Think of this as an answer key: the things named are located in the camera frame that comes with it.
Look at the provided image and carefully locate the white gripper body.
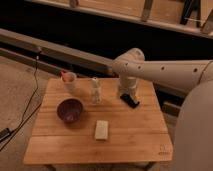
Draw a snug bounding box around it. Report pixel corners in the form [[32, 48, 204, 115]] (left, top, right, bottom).
[[118, 77, 137, 99]]

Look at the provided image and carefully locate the black eraser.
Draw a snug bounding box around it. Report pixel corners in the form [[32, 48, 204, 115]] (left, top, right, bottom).
[[120, 94, 140, 108]]

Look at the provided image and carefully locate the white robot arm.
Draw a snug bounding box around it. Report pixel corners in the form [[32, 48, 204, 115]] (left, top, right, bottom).
[[112, 48, 213, 171]]

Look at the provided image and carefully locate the clear glass bottle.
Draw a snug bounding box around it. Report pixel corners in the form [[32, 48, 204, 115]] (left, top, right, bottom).
[[91, 77, 101, 103]]

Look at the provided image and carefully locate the white sponge block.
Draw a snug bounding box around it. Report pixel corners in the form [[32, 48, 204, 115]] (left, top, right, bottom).
[[95, 120, 108, 140]]

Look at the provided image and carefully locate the wooden folding table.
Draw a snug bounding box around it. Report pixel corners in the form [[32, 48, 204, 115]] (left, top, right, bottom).
[[24, 78, 173, 165]]

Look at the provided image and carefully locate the purple bowl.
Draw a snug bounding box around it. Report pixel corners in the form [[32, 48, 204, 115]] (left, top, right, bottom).
[[57, 98, 83, 123]]

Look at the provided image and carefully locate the black cable on floor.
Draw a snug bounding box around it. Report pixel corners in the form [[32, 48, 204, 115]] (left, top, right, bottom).
[[0, 49, 44, 152]]

